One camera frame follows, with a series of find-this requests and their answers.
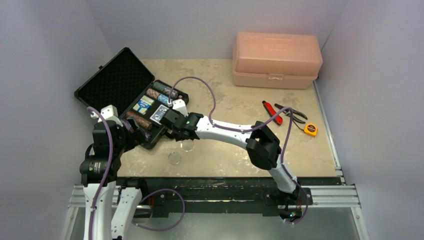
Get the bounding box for clear round disc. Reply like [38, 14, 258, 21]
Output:
[168, 151, 182, 165]
[180, 139, 195, 152]

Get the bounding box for blue patterned card deck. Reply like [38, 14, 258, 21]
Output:
[149, 104, 169, 125]

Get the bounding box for blue striped card deck box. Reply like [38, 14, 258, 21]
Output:
[132, 95, 155, 115]

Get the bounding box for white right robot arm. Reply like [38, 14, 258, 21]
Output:
[160, 109, 308, 205]

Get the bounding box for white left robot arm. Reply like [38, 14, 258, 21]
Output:
[79, 119, 149, 240]

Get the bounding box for black poker set case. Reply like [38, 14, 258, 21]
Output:
[74, 47, 189, 149]

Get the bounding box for purple chip stack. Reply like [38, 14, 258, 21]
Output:
[120, 119, 134, 133]

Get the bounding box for brown chip stack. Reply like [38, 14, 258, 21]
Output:
[126, 110, 153, 130]

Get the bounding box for blue chip stack lower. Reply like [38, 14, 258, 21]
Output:
[157, 94, 171, 106]

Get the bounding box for pink plastic toolbox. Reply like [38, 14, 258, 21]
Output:
[232, 32, 323, 90]

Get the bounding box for yellow tape measure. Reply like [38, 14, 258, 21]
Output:
[303, 123, 318, 137]

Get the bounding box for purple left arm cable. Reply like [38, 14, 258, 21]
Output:
[86, 106, 186, 240]

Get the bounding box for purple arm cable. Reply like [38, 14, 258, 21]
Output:
[168, 76, 310, 226]
[86, 106, 186, 240]

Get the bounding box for black table edge rail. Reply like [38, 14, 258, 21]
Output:
[116, 177, 313, 220]

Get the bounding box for red handled tool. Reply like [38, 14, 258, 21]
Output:
[262, 100, 283, 126]

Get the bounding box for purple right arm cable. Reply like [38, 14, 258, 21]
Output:
[168, 76, 310, 226]

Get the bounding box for black handled pliers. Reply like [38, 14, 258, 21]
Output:
[282, 109, 308, 124]

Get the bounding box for aluminium frame rail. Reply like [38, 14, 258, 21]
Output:
[67, 167, 361, 210]

